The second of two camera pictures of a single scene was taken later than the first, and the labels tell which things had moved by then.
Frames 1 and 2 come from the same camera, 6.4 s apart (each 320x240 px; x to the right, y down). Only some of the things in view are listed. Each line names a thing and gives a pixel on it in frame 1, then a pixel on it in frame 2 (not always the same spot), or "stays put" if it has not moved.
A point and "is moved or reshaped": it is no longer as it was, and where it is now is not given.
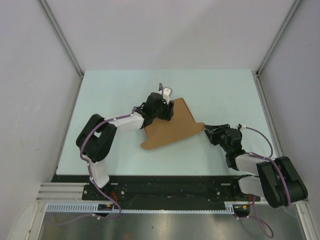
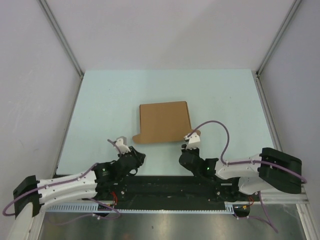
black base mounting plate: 209,188 stays put
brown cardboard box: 182,124 is moved or reshaped
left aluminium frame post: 62,36 stays put
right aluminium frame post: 294,7 stays put
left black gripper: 167,113 to 139,156
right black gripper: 210,130 to 184,149
